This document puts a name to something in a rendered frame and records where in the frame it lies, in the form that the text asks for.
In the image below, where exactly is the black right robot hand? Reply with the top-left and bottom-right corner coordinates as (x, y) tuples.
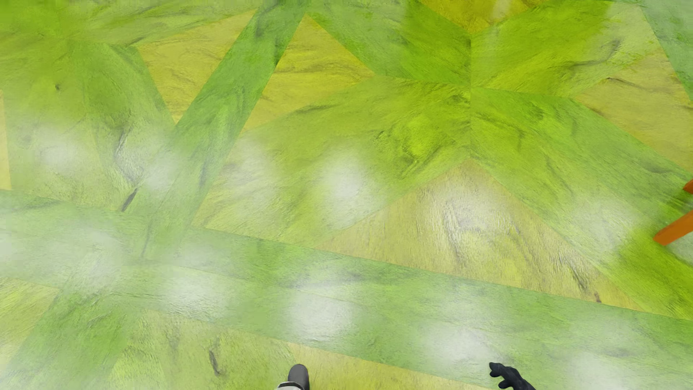
(489, 362), (537, 390)

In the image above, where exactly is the orange furniture leg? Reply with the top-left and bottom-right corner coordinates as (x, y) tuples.
(653, 180), (693, 247)

